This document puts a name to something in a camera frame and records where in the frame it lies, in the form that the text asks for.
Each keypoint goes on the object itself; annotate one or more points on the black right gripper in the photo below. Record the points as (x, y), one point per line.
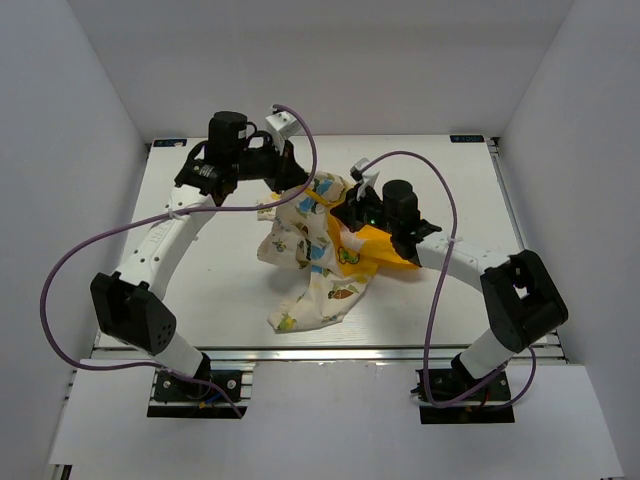
(350, 211)

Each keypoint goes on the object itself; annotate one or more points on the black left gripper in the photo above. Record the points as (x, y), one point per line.
(286, 173)

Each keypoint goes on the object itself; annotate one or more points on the yellow cream dinosaur print jacket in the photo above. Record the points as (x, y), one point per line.
(306, 236)

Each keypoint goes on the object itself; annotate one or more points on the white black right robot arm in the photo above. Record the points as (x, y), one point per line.
(426, 245)

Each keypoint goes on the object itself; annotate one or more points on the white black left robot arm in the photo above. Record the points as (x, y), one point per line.
(129, 302)

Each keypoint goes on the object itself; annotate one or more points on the blue left corner label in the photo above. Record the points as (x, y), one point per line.
(169, 143)

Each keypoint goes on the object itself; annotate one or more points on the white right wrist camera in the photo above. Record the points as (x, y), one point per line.
(364, 176)

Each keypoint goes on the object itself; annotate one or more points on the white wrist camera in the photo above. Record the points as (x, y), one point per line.
(364, 176)
(281, 125)

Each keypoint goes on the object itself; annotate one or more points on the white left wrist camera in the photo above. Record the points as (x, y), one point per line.
(281, 125)

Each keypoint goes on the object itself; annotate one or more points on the aluminium front table rail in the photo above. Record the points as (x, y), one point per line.
(553, 353)

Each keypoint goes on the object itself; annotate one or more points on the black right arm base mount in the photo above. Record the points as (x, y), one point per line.
(485, 406)

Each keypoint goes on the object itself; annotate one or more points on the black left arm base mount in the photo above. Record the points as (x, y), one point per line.
(171, 398)

